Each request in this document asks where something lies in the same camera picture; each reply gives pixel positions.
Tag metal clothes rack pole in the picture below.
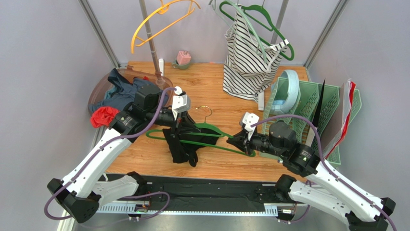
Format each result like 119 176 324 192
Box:
139 0 164 86

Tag green plastic file rack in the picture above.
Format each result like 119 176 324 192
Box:
263 77 361 167

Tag transparent brown laundry basket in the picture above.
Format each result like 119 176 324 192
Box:
88 65 175 116

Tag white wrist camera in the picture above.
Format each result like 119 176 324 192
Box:
239 112 259 141
171 86 191 120

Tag red garment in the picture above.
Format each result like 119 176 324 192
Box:
90 106 120 128

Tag striped black white shirt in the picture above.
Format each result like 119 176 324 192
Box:
223 13 290 102

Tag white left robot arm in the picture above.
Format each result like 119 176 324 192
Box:
44 84 191 223

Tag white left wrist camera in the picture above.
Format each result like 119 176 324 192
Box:
171 86 191 120

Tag red white folders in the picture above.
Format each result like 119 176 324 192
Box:
321 79 356 158

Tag teal garment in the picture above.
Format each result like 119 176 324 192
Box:
103 88 116 100

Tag light green hanger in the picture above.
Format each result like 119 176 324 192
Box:
208 0 268 64

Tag dark blue garment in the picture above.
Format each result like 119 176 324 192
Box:
88 67 170 114

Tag black tank top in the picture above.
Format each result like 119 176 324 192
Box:
157 109 219 167

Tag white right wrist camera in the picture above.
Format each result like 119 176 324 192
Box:
239 112 259 141

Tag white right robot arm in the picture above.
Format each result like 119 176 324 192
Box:
227 120 396 231

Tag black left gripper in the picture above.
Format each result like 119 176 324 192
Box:
146 108 201 138

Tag white clothes rack base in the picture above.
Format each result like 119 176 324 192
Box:
158 58 165 76

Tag dark green hanger with shirt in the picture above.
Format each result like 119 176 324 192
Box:
219 3 286 45

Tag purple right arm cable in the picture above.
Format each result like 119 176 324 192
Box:
251 114 398 231

